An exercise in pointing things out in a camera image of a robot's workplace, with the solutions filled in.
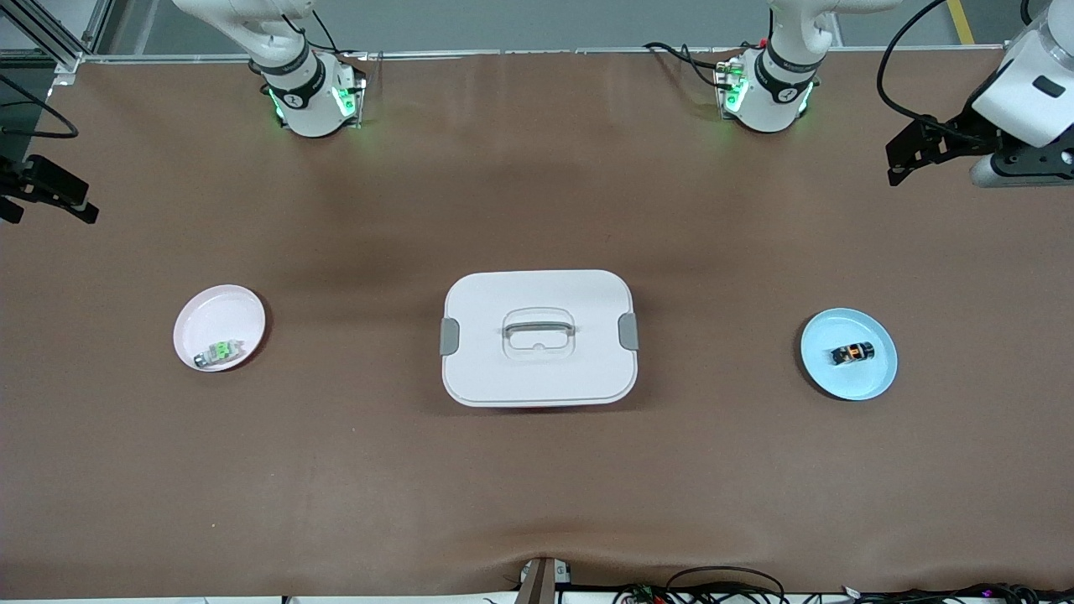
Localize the metal bracket with post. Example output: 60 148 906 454
516 556 573 604

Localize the light blue round plate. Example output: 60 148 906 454
800 307 899 402

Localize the white lidded storage box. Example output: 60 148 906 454
440 269 639 409

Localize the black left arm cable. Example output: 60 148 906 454
877 0 991 142

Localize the black left base cable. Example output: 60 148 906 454
643 40 743 90

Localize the pink round plate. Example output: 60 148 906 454
173 284 268 372

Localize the black cable bundle with plugs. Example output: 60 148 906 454
839 582 1074 604

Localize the black looped cable bundle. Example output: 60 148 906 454
613 566 790 604

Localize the green and grey switch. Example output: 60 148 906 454
194 339 246 370

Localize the aluminium table edge rail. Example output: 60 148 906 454
50 44 1008 65

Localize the brown table mat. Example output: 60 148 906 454
0 49 1074 601

